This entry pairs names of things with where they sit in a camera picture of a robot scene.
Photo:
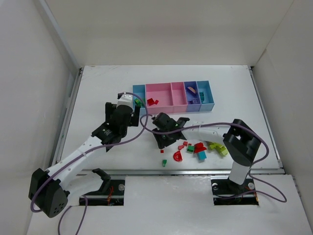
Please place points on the large pink bin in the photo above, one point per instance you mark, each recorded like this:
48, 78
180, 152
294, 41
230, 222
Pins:
163, 93

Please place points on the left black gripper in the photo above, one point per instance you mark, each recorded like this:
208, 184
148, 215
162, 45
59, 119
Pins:
134, 117

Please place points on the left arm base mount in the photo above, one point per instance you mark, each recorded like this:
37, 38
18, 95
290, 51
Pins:
115, 191

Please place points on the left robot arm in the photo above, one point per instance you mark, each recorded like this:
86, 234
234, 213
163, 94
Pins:
51, 189

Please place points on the light blue bin right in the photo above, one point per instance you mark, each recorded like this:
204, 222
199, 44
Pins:
208, 104

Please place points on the purple bin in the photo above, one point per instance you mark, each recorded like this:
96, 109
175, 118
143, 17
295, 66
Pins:
189, 96

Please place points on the red duplo roof brick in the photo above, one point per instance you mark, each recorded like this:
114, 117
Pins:
199, 147

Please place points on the red arch brick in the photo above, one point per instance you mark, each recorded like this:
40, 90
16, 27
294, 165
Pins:
177, 156

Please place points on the small green number brick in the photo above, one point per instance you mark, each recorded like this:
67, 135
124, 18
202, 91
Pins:
190, 148

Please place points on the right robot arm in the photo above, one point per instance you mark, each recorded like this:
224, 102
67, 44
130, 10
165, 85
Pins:
241, 142

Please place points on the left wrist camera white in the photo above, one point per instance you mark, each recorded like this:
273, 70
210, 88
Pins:
125, 99

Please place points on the lavender duplo brick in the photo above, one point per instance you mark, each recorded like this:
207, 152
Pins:
193, 101

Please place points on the teal square brick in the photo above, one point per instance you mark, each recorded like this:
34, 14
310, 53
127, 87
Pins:
201, 156

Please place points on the teal frog duplo brick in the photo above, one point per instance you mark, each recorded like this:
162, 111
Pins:
202, 98

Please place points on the aluminium rail front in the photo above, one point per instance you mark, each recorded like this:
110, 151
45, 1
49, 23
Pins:
279, 171

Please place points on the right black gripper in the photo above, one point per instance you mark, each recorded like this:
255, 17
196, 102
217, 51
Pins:
160, 138

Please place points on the red brick cluster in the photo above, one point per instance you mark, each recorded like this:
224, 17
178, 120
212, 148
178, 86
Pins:
151, 102

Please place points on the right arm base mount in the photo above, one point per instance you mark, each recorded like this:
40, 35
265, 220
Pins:
228, 193

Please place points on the lime green duplo stack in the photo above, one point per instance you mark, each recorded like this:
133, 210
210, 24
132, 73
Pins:
219, 148

